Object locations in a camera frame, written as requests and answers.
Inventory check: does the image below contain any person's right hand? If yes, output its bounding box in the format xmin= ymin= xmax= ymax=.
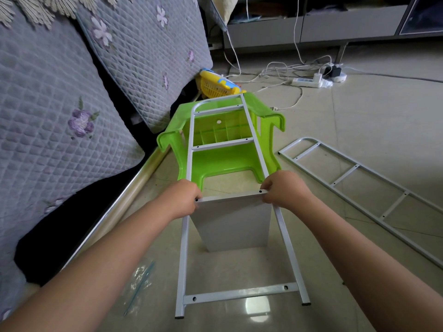
xmin=259 ymin=169 xmax=317 ymax=213

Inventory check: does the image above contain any person's left hand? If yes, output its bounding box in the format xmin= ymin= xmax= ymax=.
xmin=156 ymin=179 xmax=203 ymax=220

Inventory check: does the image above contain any white wooden board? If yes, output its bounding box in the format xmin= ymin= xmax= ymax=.
xmin=190 ymin=191 xmax=273 ymax=252

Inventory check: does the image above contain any white metal frame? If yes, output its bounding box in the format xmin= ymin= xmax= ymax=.
xmin=174 ymin=93 xmax=311 ymax=320
xmin=277 ymin=136 xmax=443 ymax=269

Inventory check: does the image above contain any clear plastic screw bag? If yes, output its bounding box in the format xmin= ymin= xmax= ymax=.
xmin=122 ymin=258 xmax=157 ymax=317

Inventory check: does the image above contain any person's left forearm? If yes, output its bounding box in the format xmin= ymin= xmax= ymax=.
xmin=0 ymin=200 xmax=182 ymax=332

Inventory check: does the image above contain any person's right forearm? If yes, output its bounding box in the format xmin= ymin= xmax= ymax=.
xmin=294 ymin=196 xmax=443 ymax=332

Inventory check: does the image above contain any green plastic stool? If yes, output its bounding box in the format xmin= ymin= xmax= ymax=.
xmin=156 ymin=92 xmax=286 ymax=192

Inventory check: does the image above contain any long white power strip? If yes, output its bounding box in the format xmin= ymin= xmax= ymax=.
xmin=291 ymin=75 xmax=332 ymax=90

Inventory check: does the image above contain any yellow plastic basket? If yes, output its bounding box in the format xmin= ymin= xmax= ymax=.
xmin=195 ymin=68 xmax=245 ymax=100

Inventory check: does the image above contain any white power strip with plugs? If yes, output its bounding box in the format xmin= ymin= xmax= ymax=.
xmin=323 ymin=63 xmax=349 ymax=84

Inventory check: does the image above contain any grey textured furniture cover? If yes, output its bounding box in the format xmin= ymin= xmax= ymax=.
xmin=0 ymin=0 xmax=214 ymax=322

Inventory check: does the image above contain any grey marble TV cabinet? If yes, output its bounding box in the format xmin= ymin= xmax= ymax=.
xmin=201 ymin=0 xmax=443 ymax=63

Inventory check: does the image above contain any pile of pale cloth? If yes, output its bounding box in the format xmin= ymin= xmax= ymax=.
xmin=210 ymin=0 xmax=240 ymax=26

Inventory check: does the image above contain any chrome metal base rail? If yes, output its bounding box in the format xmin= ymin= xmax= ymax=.
xmin=61 ymin=145 xmax=171 ymax=273

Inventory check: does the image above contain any tangle of white cables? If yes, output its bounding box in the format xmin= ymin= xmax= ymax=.
xmin=221 ymin=0 xmax=347 ymax=112

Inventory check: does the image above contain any long dark cable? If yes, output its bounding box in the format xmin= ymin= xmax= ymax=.
xmin=346 ymin=68 xmax=443 ymax=85

